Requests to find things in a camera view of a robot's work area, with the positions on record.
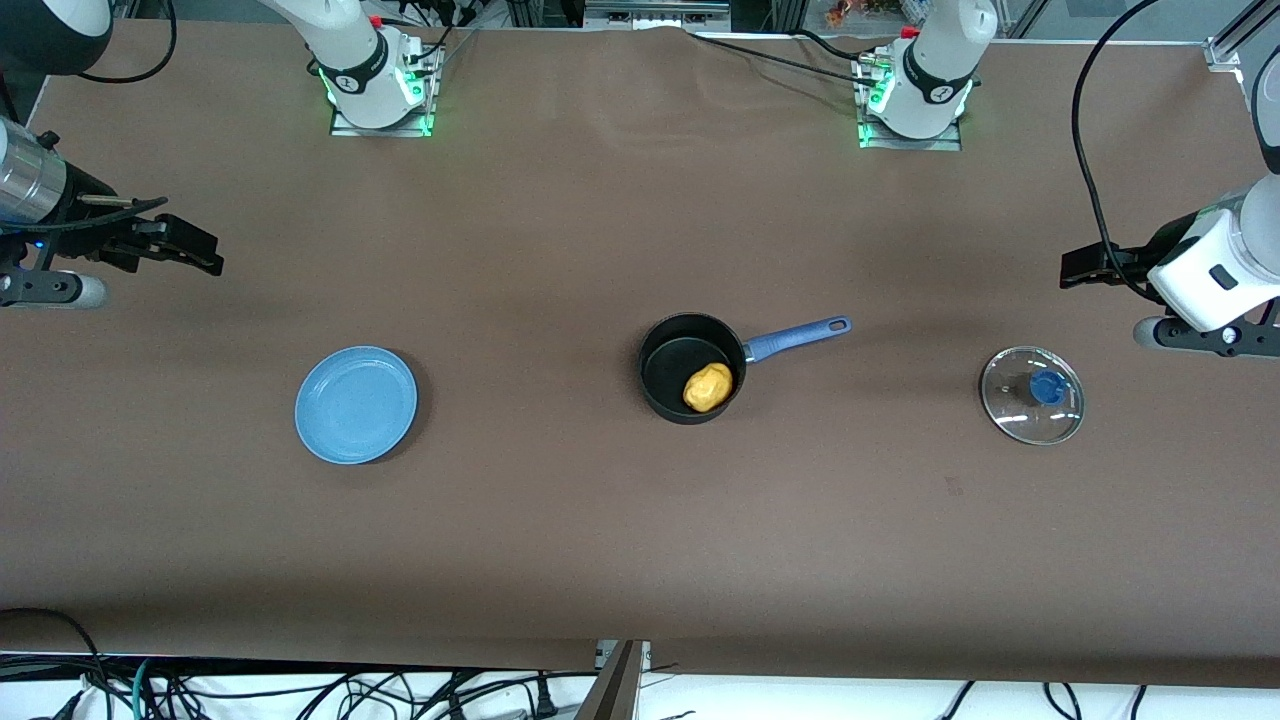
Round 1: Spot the glass lid with blue knob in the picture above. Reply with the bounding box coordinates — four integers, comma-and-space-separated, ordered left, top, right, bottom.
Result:
979, 345, 1087, 447

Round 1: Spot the yellow potato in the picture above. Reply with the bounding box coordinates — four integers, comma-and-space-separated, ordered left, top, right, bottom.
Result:
682, 362, 735, 414

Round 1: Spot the blue round plate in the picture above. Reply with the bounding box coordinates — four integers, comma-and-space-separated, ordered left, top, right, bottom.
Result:
294, 346, 419, 466

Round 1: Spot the colourful small object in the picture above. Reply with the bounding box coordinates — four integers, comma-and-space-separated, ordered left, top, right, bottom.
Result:
825, 0, 903, 27

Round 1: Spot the brown table cover sheet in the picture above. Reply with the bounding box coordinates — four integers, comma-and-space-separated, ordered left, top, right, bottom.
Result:
0, 20, 1280, 691

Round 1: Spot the aluminium table beam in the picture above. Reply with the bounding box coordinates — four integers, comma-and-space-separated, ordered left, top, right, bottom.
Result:
574, 640, 653, 720

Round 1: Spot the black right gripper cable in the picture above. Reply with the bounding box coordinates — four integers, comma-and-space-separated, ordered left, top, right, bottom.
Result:
28, 194, 169, 233

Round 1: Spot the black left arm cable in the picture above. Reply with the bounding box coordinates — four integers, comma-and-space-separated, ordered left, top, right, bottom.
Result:
1070, 0, 1169, 301

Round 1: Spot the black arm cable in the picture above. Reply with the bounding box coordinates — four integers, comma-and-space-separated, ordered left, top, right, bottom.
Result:
1070, 0, 1169, 301
75, 0, 179, 85

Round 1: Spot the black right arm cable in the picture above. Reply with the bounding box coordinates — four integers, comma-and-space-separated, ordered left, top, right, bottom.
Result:
75, 0, 179, 85

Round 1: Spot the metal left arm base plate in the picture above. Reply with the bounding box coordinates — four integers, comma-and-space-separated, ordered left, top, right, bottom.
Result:
855, 50, 964, 152

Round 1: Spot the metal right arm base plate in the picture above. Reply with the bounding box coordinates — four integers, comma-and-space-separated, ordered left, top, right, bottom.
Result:
328, 30, 437, 139

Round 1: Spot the black pot with blue handle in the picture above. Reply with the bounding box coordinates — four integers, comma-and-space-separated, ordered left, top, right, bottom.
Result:
637, 313, 854, 426

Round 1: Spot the black looped floor cable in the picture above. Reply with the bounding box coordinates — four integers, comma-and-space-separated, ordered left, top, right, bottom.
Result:
0, 607, 113, 720

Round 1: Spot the black table cable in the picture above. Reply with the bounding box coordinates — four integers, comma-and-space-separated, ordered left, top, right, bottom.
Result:
685, 28, 883, 89

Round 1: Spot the black floor cable bundle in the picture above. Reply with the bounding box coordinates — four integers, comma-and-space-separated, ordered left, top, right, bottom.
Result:
150, 668, 601, 720

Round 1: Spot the aluminium frame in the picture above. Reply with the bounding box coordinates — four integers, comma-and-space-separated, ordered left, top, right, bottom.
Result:
505, 0, 801, 32

